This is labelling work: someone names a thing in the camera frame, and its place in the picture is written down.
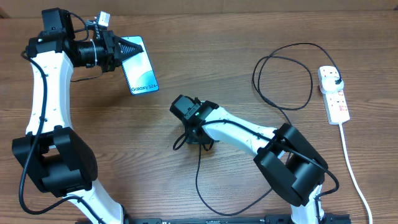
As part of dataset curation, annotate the Samsung Galaxy smartphone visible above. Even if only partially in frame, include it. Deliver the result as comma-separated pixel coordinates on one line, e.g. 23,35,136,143
122,35,159,95

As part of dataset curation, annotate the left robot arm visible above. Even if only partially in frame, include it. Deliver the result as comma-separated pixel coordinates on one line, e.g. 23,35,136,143
12,8,143,223

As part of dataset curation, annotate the white charger plug adapter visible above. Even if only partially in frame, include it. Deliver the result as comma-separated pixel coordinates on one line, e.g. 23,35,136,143
320,77,345,94

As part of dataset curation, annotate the white power strip cord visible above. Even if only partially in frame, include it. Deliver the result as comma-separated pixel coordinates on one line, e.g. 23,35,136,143
338,123,374,224

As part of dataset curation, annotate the white power strip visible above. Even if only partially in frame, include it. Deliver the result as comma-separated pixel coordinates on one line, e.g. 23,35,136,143
317,66,350,125

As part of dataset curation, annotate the black charger cable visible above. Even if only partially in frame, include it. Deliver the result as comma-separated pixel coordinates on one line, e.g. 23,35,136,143
172,42,343,217

